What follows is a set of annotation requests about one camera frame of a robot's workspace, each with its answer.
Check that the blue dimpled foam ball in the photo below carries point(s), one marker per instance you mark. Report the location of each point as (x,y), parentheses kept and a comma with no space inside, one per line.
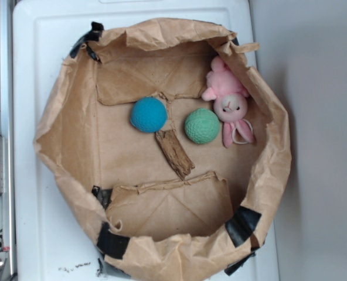
(148,115)

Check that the green dimpled foam ball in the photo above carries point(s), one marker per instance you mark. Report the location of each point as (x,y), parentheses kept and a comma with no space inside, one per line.
(202,126)

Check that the crumpled brown paper bag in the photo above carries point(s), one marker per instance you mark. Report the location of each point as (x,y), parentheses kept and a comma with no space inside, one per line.
(147,222)

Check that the brown wood bark piece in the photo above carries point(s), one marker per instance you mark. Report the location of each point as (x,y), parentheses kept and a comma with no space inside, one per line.
(174,153)

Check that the pink plush bunny toy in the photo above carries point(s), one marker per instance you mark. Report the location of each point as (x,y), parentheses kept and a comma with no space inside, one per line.
(230,103)

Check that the white plastic tray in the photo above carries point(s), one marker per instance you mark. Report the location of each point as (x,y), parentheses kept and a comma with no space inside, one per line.
(50,243)

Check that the silver aluminium frame rail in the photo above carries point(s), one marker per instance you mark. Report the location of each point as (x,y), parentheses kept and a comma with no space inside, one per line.
(8,259)

